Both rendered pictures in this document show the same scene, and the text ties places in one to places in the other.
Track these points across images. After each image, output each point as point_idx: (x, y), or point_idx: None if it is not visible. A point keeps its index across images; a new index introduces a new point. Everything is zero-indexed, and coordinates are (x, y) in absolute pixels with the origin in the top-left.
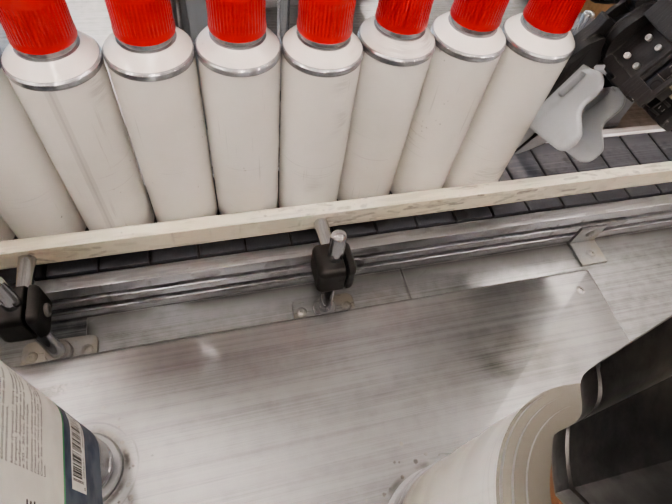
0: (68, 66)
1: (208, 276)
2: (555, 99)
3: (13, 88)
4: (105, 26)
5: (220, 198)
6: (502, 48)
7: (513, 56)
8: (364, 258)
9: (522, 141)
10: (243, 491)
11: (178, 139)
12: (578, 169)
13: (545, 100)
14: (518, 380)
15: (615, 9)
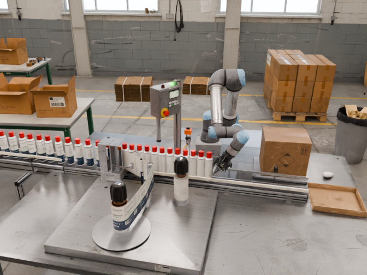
0: (163, 154)
1: (169, 181)
2: (214, 167)
3: (158, 155)
4: None
5: (173, 172)
6: (203, 159)
7: (205, 160)
8: (189, 184)
9: (213, 173)
10: (164, 193)
11: (170, 162)
12: None
13: (213, 167)
14: (198, 195)
15: (219, 157)
